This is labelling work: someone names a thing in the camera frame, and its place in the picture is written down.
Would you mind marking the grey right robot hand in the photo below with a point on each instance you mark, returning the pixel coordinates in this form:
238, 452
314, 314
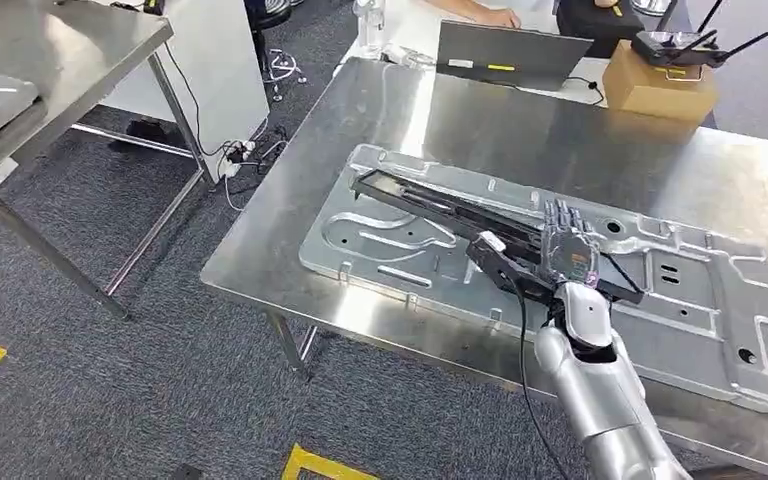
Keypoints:
569, 255

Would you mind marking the black plastic mounting plate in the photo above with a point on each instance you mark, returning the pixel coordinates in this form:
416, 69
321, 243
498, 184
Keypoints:
437, 205

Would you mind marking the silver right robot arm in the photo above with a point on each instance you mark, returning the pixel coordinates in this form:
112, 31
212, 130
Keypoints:
602, 404

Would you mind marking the large steel table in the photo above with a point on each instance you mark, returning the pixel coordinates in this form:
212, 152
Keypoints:
490, 119

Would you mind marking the brown cardboard box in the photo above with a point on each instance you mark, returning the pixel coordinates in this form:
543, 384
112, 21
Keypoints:
656, 93

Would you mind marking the grey laptop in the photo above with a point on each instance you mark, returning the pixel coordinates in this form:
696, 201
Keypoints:
510, 56

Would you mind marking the black router with antennas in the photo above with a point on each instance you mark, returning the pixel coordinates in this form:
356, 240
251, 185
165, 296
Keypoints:
675, 48

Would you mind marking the person's hand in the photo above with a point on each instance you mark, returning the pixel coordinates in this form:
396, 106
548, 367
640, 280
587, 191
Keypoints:
500, 17

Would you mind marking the white desk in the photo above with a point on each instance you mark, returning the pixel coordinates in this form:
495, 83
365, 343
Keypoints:
410, 26

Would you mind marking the clear plastic bottle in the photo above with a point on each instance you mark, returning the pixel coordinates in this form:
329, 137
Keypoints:
371, 26

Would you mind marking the yellow floor tape marking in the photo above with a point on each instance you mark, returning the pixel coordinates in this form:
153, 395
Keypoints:
304, 464

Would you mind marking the white power strip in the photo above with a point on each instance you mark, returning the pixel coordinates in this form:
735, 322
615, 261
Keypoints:
235, 159

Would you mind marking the black office chair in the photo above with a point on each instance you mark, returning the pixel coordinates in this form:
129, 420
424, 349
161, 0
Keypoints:
261, 26

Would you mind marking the white cabinet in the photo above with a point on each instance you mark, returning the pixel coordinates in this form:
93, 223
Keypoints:
218, 66

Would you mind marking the small steel table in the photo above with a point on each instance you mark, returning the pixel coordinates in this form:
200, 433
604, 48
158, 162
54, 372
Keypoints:
59, 40

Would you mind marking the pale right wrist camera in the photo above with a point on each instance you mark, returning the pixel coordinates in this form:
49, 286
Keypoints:
500, 258

